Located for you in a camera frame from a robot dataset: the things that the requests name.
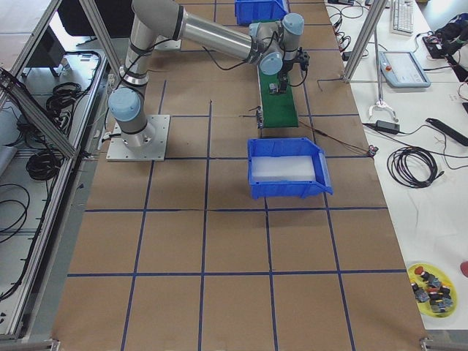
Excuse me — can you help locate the aluminium frame post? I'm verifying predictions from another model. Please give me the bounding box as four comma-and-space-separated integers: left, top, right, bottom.
341, 0, 386, 83

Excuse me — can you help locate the coiled black cable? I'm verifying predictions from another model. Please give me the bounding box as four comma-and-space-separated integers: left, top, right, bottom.
386, 146, 439, 189

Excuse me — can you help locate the white foam pad right bin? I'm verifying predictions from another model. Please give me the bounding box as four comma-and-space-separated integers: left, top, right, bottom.
251, 156, 316, 182

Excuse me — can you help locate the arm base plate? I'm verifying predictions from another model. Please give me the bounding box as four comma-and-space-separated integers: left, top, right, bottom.
107, 115, 170, 162

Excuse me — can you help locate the black power adapter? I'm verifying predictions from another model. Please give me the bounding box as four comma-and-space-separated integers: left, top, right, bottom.
375, 120, 400, 135

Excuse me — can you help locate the yellow plate of buttons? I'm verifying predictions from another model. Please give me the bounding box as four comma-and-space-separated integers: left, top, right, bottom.
407, 263, 458, 318

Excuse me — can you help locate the teach pendant tablet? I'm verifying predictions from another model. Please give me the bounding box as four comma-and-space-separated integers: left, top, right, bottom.
378, 51, 431, 88

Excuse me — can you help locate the blue right storage bin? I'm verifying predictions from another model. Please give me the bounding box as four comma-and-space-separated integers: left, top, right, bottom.
247, 137, 333, 199

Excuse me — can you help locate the blue storage bin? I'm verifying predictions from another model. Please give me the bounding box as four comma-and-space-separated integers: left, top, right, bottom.
235, 0, 288, 26
247, 137, 333, 199

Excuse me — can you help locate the white keyboard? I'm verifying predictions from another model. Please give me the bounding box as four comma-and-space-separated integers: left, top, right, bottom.
390, 0, 415, 36

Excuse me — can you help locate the green conveyor belt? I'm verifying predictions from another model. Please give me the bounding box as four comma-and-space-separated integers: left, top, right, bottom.
257, 69, 298, 129

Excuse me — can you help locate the red black wire pair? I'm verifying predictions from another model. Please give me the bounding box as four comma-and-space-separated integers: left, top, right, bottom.
296, 120, 378, 157

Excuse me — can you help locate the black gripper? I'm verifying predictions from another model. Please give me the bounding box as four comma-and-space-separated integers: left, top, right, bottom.
276, 47, 310, 94

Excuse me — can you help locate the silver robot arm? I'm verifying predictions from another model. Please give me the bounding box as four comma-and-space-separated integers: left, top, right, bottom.
108, 1, 309, 154

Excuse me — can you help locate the blue left storage bin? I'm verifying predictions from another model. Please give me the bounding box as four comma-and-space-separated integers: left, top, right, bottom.
235, 0, 288, 26

